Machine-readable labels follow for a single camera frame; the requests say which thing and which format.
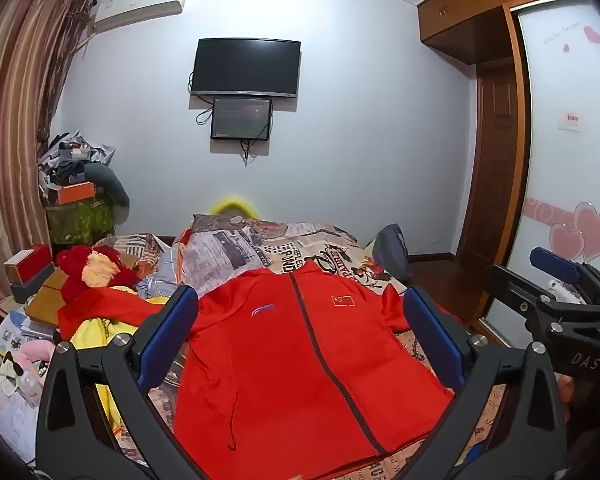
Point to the orange box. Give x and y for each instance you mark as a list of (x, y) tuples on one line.
[(75, 192)]

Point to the yellow garment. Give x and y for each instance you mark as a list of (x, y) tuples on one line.
[(100, 340)]

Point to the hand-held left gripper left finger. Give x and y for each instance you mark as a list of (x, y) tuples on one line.
[(172, 332)]

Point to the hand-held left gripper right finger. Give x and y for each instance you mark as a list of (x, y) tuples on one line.
[(430, 332)]

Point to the grey bag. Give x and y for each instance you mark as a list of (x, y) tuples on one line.
[(392, 255)]

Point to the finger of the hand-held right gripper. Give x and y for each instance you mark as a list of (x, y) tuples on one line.
[(520, 292), (555, 262)]

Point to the brown cardboard box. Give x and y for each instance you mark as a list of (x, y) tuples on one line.
[(45, 300)]

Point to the white air conditioner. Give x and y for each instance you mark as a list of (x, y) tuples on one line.
[(140, 5)]

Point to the pile of papers and toys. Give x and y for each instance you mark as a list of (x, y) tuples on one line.
[(10, 370)]

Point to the red box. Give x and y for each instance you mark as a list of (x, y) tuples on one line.
[(30, 262)]

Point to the red zip jacket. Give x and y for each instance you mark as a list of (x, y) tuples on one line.
[(290, 355)]

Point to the red plush toy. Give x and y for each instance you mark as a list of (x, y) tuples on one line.
[(92, 272)]

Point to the pale blue cloth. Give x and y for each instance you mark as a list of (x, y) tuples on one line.
[(157, 272)]

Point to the yellow round object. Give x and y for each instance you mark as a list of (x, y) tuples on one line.
[(232, 206)]

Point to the dark grey garment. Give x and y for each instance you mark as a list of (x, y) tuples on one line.
[(112, 185)]

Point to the striped brown curtain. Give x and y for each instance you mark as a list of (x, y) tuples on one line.
[(15, 125)]

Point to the red cloth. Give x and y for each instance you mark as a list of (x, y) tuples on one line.
[(105, 310)]

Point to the small black monitor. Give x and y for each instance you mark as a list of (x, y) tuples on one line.
[(241, 117)]

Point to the printed blanket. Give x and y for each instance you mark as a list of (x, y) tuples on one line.
[(310, 250)]

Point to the black wall television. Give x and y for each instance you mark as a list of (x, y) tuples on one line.
[(246, 67)]

